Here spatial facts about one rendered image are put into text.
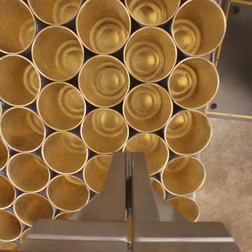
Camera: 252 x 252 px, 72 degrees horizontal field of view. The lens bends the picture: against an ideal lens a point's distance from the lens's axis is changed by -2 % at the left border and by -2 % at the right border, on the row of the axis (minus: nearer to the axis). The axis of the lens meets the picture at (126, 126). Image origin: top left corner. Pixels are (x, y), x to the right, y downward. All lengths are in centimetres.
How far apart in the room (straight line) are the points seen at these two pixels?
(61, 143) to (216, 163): 161
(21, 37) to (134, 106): 22
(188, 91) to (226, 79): 95
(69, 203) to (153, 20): 34
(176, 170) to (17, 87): 32
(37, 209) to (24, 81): 24
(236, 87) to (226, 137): 58
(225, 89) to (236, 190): 112
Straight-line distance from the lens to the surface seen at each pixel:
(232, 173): 196
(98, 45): 33
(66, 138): 36
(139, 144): 34
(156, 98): 32
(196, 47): 34
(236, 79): 131
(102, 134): 34
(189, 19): 34
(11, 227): 44
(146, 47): 32
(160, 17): 34
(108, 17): 33
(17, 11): 34
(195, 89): 34
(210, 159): 179
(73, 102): 34
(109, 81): 32
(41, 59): 29
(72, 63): 33
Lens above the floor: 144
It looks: 73 degrees down
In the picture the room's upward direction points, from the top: 179 degrees counter-clockwise
